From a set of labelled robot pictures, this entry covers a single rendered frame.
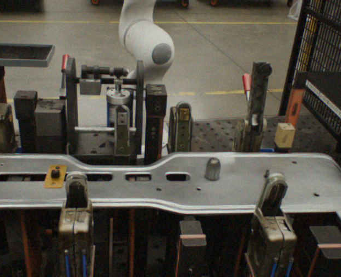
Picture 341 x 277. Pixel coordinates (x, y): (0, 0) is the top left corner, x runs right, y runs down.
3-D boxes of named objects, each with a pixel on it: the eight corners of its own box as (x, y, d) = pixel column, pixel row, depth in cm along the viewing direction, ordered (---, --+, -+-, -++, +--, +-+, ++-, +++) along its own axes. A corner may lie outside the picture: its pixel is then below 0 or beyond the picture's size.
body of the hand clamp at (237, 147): (224, 237, 119) (242, 129, 102) (219, 221, 125) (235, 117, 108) (243, 236, 120) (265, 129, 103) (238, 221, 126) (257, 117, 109)
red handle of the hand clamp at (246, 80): (247, 124, 101) (238, 72, 108) (245, 128, 103) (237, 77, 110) (263, 124, 102) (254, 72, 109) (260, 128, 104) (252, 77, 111)
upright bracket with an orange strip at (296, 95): (260, 232, 122) (297, 71, 98) (259, 229, 123) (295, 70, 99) (270, 232, 122) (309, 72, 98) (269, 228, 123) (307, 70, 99)
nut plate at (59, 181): (61, 188, 84) (61, 183, 84) (43, 188, 84) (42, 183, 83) (67, 166, 92) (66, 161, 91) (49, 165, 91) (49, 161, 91)
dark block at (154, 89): (141, 227, 120) (147, 93, 100) (140, 211, 126) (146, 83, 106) (158, 226, 121) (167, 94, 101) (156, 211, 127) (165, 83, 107)
